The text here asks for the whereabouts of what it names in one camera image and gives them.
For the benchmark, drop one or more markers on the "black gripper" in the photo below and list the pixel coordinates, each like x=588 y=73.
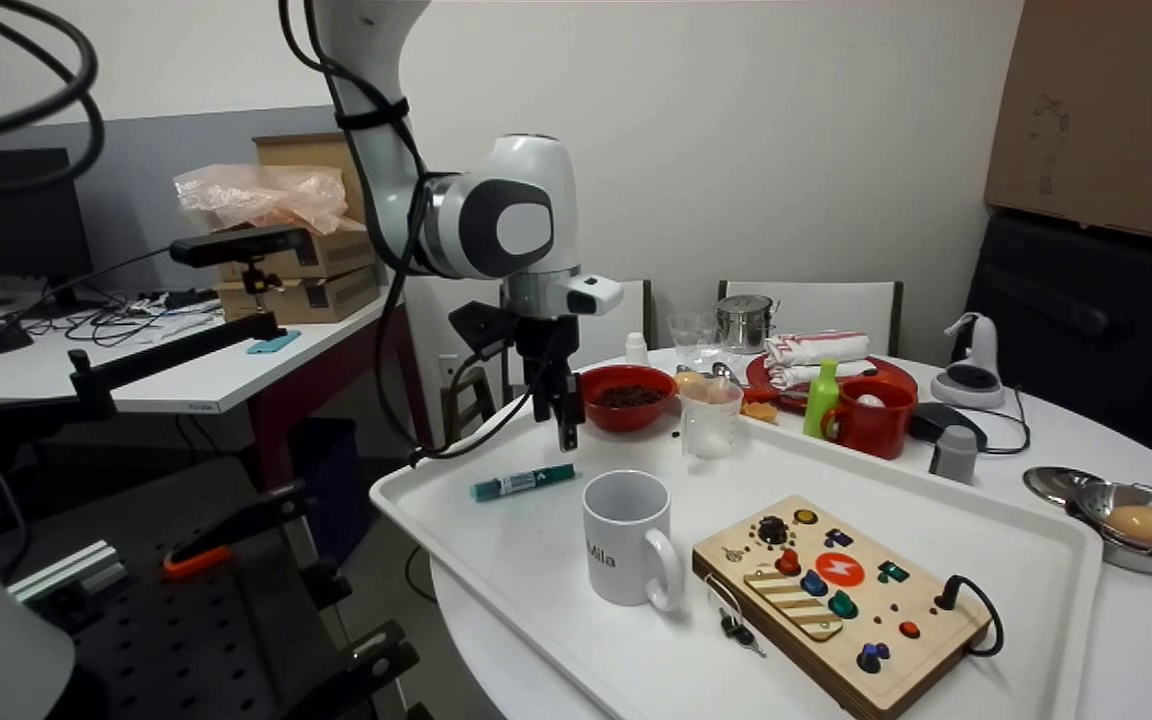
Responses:
x=546 y=349

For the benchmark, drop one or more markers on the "green marker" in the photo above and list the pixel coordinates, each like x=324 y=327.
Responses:
x=523 y=481

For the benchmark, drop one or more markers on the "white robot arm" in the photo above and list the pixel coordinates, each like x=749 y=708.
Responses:
x=507 y=217

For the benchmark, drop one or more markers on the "white mug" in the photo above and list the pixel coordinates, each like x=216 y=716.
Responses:
x=629 y=543

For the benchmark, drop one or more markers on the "red bowl with beans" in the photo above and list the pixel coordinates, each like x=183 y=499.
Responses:
x=625 y=396

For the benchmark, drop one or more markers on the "white plastic tray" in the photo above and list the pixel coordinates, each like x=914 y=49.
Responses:
x=525 y=562

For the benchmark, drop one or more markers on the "clear plastic measuring cup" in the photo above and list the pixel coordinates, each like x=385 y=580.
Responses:
x=710 y=414

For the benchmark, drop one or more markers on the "steel pot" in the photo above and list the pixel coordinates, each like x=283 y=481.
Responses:
x=746 y=321

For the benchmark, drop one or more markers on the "white red patterned cloth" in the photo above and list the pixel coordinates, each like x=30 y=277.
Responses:
x=811 y=349

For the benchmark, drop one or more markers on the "grey office chair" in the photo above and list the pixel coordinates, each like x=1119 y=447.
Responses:
x=828 y=305

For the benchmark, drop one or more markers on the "small green bottle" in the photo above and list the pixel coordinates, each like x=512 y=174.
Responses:
x=823 y=401

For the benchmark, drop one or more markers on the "red cup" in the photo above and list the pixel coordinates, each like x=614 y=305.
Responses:
x=874 y=416

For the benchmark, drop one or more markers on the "wooden busy board toy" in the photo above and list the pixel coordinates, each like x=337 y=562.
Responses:
x=868 y=627

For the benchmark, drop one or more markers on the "black cabinet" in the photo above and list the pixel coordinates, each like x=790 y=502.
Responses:
x=1074 y=315

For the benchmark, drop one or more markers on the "metal strainer with egg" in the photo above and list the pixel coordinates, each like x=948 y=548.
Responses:
x=1119 y=513

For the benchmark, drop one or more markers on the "large cardboard box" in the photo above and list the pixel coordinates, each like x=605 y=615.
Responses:
x=1074 y=129

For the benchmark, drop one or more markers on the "black stereo camera on stand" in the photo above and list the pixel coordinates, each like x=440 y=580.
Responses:
x=233 y=244

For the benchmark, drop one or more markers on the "white desk gadget with cable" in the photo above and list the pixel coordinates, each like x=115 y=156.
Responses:
x=975 y=382

